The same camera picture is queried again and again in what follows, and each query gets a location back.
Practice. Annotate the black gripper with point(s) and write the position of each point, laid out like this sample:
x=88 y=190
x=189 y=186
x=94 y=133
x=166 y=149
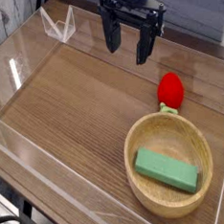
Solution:
x=146 y=15

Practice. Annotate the red plush strawberry toy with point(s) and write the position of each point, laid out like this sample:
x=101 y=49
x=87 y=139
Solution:
x=170 y=93

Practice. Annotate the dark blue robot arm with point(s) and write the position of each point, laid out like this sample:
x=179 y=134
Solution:
x=144 y=15

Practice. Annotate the wooden bowl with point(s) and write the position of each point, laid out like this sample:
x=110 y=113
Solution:
x=177 y=138

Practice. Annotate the green rectangular block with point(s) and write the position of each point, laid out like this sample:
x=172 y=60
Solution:
x=166 y=170

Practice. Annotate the clear acrylic corner bracket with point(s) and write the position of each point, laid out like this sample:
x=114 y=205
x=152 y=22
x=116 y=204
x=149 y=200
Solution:
x=61 y=30

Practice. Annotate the clear acrylic tray wall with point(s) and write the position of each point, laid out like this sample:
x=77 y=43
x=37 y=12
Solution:
x=64 y=195

